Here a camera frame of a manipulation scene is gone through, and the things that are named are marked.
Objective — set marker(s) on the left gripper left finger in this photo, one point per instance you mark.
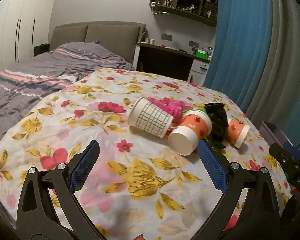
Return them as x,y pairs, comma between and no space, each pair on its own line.
36,216

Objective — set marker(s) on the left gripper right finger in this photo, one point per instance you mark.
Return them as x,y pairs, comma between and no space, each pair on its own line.
248,207

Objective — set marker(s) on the orange paper cup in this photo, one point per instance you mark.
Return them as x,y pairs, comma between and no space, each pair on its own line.
185,137
236,132

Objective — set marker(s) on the black plastic bag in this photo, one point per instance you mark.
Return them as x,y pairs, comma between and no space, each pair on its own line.
218,117

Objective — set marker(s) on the small pink plastic bag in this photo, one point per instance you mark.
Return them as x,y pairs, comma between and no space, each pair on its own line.
174,108

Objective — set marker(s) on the green grid paper cup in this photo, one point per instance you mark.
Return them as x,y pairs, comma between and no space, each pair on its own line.
149,118

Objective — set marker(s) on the green foam net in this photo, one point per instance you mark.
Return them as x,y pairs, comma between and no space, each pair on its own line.
195,111

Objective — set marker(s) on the grey trash bin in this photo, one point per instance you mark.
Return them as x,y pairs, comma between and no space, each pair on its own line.
276,139

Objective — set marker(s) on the grey curtain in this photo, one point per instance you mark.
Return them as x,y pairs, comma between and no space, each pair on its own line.
277,98

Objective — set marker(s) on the floral bed sheet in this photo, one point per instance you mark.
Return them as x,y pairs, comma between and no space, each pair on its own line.
139,186

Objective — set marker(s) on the grey striped duvet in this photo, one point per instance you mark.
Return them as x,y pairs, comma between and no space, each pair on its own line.
25,84

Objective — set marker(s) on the white drawer unit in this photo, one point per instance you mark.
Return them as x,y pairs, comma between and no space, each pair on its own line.
198,72

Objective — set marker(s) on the blue curtain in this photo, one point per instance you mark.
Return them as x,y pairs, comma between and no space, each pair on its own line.
242,43

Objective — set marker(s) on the dark bedside table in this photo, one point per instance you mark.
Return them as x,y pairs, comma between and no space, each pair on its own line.
37,50

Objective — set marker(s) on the green box on desk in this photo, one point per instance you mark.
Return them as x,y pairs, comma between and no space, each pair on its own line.
202,54

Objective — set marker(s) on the dark desk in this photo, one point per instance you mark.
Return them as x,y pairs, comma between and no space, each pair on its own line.
163,61

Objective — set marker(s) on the grey upholstered headboard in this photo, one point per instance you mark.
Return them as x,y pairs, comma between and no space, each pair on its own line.
116,36

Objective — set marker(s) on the white wardrobe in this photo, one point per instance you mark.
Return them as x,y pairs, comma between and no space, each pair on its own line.
24,24

